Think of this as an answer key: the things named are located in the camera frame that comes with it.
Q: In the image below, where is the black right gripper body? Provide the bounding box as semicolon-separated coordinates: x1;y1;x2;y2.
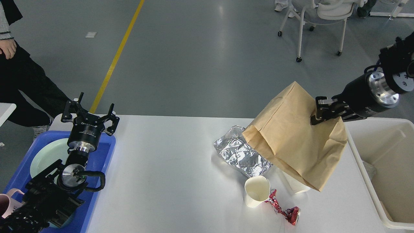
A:
338;71;399;120

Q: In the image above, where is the mint green round plate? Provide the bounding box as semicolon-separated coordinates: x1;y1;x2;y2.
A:
30;138;69;178

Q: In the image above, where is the white plastic bin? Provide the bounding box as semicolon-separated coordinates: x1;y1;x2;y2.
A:
345;117;414;233

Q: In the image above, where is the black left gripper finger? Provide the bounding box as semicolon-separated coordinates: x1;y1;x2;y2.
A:
61;92;92;124
94;103;120;136

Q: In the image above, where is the teal mug yellow inside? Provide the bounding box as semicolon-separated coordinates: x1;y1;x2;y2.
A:
57;210;76;228

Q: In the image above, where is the white side table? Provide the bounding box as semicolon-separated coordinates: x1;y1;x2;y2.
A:
0;102;16;126

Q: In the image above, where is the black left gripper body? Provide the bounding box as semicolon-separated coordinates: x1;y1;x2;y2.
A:
67;121;105;152

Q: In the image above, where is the white paper cup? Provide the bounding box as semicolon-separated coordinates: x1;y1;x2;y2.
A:
244;176;270;208

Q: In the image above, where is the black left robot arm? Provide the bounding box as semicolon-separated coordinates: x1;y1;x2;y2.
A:
1;93;120;233

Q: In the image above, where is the white paper bowl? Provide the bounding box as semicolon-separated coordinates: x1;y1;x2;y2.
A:
281;171;311;194

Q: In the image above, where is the crumpled aluminium foil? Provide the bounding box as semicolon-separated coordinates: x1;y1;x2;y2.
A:
213;125;273;178

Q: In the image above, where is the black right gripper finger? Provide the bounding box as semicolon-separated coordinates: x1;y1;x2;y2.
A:
310;96;348;125
335;107;358;121

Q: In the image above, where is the pink HOME mug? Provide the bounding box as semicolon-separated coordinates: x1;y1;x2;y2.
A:
0;188;25;219

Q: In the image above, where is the crushed red can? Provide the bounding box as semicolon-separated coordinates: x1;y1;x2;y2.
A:
264;189;300;226

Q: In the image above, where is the white office chair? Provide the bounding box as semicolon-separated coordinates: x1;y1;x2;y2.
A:
278;0;367;62

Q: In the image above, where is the person in black trousers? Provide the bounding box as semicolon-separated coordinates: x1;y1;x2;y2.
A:
0;0;69;138

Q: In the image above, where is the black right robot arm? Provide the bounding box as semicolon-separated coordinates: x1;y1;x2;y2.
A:
310;34;414;125

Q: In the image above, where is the brown paper bag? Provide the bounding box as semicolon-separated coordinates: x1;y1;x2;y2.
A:
242;82;347;191

